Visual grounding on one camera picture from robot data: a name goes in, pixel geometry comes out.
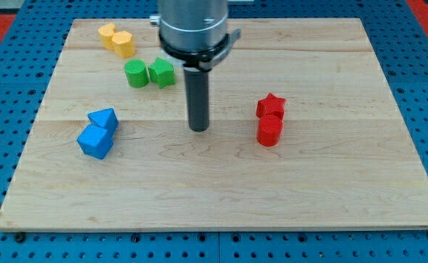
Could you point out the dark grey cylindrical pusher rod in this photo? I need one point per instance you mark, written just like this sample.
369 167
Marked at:
197 99

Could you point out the blue cube block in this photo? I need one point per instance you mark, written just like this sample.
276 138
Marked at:
95 141

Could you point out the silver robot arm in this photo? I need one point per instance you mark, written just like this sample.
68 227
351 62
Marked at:
193 33

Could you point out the blue triangle block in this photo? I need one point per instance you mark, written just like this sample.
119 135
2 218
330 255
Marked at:
105 119

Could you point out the green star block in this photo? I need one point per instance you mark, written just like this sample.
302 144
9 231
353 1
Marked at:
162 73

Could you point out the green cylinder block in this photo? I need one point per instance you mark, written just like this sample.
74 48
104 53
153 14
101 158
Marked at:
136 73

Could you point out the red star block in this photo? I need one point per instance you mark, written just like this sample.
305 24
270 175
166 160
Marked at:
271 105

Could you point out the yellow hexagon block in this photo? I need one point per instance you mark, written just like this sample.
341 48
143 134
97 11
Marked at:
123 44

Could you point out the red cylinder block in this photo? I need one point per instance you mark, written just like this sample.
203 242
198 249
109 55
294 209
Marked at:
269 130

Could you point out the yellow heart block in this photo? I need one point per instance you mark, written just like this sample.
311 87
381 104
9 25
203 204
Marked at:
106 33

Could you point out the light wooden board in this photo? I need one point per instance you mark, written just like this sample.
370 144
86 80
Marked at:
345 160

